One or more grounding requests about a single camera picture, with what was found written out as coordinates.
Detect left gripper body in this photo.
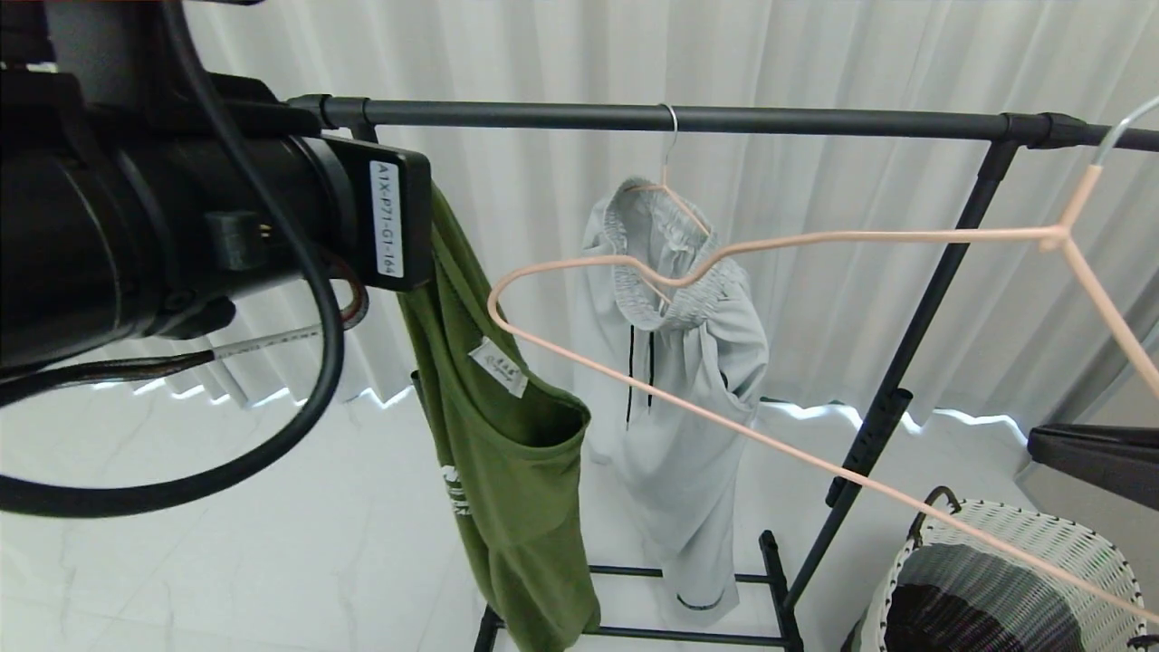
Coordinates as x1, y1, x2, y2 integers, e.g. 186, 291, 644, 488
172, 136, 434, 309

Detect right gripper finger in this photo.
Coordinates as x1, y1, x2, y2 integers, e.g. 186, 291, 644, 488
1028, 423, 1159, 513

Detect pink clothes hanger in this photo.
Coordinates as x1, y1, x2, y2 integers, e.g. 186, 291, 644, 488
623, 102, 716, 309
487, 95, 1159, 626

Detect green garment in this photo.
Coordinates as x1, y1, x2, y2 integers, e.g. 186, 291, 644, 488
397, 184, 603, 652

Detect pale grey trousers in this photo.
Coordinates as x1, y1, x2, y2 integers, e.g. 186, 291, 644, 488
575, 177, 771, 628

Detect white laundry basket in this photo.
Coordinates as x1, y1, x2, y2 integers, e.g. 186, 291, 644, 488
856, 486, 1149, 652

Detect black clothes rack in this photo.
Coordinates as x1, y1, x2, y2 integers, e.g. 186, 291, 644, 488
288, 93, 1159, 652

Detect white curtain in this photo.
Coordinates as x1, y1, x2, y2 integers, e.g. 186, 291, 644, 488
86, 0, 1159, 427

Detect black cable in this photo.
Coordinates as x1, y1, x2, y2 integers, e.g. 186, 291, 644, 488
0, 0, 347, 519

